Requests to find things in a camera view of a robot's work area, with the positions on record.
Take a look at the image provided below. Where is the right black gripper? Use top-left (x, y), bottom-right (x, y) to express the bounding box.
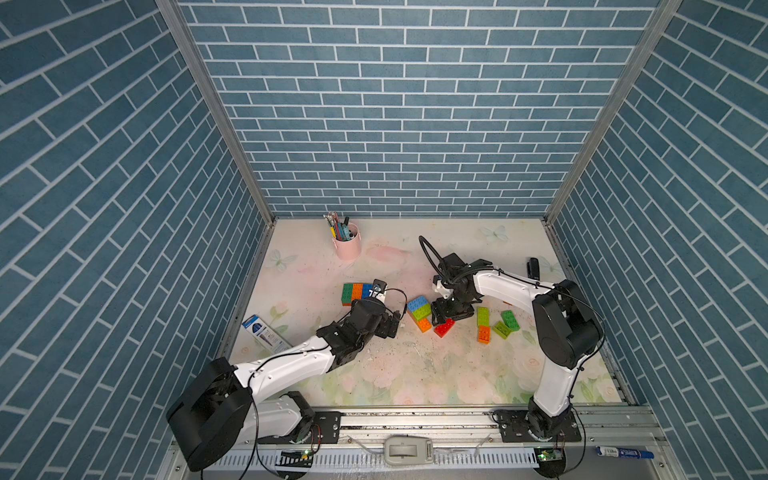
top-left (428, 291), bottom-right (472, 325)

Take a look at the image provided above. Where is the dark green lego brick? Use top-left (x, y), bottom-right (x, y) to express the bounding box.
top-left (341, 283), bottom-right (354, 306)

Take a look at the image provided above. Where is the orange lego brick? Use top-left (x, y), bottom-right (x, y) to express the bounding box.
top-left (477, 326), bottom-right (491, 345)
top-left (350, 283), bottom-right (364, 301)

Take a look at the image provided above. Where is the light blue lego brick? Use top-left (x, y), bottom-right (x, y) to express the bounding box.
top-left (407, 296), bottom-right (430, 315)

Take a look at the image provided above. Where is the red lego brick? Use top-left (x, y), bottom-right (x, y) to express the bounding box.
top-left (434, 319), bottom-right (455, 338)

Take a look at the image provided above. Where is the lime green lego brick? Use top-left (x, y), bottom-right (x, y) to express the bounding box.
top-left (411, 303), bottom-right (432, 322)

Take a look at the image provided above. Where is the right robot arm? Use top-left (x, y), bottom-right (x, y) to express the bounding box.
top-left (418, 236), bottom-right (605, 440)

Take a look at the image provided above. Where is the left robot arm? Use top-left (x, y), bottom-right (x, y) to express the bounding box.
top-left (166, 280), bottom-right (401, 472)

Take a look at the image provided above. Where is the lime lego brick lower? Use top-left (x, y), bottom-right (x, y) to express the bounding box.
top-left (477, 307), bottom-right (490, 327)

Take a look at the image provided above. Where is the green lego brick right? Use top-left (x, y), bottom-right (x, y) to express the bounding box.
top-left (501, 310), bottom-right (520, 332)

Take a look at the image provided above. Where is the lime tilted lego brick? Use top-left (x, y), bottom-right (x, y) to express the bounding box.
top-left (492, 321), bottom-right (512, 339)

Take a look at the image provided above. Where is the pink pen cup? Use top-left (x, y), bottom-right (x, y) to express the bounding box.
top-left (333, 223), bottom-right (362, 262)

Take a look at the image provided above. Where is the black small box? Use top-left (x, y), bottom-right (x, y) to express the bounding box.
top-left (526, 257), bottom-right (541, 280)

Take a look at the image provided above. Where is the blue white card box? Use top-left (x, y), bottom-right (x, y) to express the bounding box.
top-left (241, 315), bottom-right (291, 354)

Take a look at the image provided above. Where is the grey handheld device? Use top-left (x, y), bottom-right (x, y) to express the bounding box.
top-left (384, 435), bottom-right (434, 467)

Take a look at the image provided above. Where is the blue marker pen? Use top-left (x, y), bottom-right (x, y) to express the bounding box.
top-left (595, 446), bottom-right (655, 460)

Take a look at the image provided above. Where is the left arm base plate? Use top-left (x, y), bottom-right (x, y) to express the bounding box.
top-left (288, 410), bottom-right (342, 446)

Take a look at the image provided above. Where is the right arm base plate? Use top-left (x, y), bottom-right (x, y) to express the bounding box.
top-left (491, 408), bottom-right (583, 443)

